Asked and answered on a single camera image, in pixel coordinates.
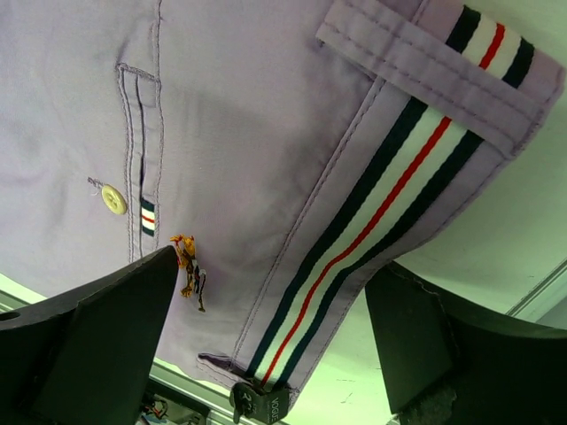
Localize aluminium frame rail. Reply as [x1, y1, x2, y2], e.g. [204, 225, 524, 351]
[0, 259, 567, 425]

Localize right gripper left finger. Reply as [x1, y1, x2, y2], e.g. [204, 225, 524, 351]
[1, 246, 178, 424]

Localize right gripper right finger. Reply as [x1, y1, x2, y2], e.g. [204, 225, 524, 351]
[365, 263, 566, 424]

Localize purple trousers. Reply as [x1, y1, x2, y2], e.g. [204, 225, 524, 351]
[1, 1, 566, 400]

